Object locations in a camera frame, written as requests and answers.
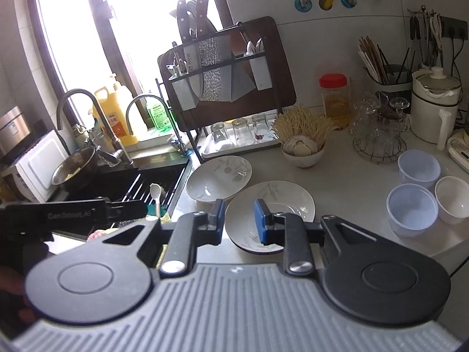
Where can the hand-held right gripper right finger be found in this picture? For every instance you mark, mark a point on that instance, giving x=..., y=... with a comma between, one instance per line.
x=261, y=223

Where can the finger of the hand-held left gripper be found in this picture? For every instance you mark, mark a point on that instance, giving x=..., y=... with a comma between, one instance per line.
x=128, y=212

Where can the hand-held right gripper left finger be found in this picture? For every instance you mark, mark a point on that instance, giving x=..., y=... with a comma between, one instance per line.
x=219, y=223

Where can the white floral plate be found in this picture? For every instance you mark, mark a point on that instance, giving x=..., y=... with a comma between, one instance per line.
x=216, y=176
x=293, y=198

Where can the white ceramic bowl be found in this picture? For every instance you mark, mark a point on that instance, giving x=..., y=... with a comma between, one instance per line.
x=454, y=198

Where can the person's left hand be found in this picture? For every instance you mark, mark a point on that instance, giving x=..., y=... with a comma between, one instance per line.
x=13, y=289

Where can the black kitchen sink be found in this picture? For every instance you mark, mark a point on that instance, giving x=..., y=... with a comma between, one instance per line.
x=113, y=187

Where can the white spoon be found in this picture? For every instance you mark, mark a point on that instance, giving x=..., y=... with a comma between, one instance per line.
x=155, y=192

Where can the pink cloth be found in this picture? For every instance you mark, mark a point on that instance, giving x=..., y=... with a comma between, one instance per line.
x=99, y=234

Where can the yellow sponge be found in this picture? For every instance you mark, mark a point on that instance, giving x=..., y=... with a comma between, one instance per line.
x=165, y=218

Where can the steel bowl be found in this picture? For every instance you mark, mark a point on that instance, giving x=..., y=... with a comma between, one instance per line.
x=73, y=168

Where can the white countertop appliance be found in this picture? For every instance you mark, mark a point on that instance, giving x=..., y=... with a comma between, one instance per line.
x=36, y=165

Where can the white drain tray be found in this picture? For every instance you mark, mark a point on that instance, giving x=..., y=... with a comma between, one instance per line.
x=216, y=150

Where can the small white bowl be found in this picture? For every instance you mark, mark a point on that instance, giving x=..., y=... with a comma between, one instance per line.
x=304, y=159

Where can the garlic bulbs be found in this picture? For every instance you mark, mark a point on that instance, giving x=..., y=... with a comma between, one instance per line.
x=300, y=146

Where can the clear drinking glass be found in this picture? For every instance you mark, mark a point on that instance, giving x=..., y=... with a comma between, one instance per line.
x=261, y=126
x=220, y=132
x=242, y=131

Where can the yellow detergent bottle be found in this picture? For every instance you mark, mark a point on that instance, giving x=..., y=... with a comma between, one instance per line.
x=117, y=113

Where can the green bottle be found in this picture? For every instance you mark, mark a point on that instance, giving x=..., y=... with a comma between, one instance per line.
x=158, y=113

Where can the silver faucet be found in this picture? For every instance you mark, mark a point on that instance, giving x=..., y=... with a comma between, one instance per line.
x=144, y=97

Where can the dark tall faucet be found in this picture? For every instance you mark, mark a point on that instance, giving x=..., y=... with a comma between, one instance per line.
x=75, y=92

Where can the black dish rack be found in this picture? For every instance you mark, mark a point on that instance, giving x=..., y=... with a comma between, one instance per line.
x=166, y=91

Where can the silver cleaver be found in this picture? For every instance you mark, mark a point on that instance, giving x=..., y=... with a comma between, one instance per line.
x=185, y=93

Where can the glass jar red lid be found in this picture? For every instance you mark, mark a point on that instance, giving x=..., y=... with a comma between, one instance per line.
x=335, y=102

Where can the brown cutting board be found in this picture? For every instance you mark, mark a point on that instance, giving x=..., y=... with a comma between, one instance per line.
x=282, y=77

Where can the white cutlery holder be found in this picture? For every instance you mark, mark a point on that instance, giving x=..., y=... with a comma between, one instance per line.
x=261, y=71

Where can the clear plastic bowl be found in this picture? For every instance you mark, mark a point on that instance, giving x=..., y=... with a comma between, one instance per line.
x=412, y=209
x=419, y=168

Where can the group of clear glass cups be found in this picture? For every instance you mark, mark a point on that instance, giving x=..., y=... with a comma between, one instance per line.
x=370, y=117

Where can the patterned cleaver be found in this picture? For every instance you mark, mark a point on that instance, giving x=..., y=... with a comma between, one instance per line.
x=214, y=69

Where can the window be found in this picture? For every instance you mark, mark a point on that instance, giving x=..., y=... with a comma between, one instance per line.
x=146, y=25

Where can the green white chopstick holder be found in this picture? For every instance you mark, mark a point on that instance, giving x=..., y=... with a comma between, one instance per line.
x=392, y=87

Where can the white kettle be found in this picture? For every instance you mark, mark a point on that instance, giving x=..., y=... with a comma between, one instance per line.
x=428, y=117

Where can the bundle of chopsticks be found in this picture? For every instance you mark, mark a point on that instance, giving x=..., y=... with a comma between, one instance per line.
x=372, y=57

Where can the cream health pot base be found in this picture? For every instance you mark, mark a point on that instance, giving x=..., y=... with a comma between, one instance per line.
x=458, y=148

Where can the hanging kitchen utensils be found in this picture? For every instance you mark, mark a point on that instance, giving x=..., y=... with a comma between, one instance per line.
x=416, y=29

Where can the blue wall flange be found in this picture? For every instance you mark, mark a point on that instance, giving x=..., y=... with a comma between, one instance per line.
x=348, y=1
x=302, y=4

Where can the black wall outlet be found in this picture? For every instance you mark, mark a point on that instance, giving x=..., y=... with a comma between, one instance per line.
x=454, y=27

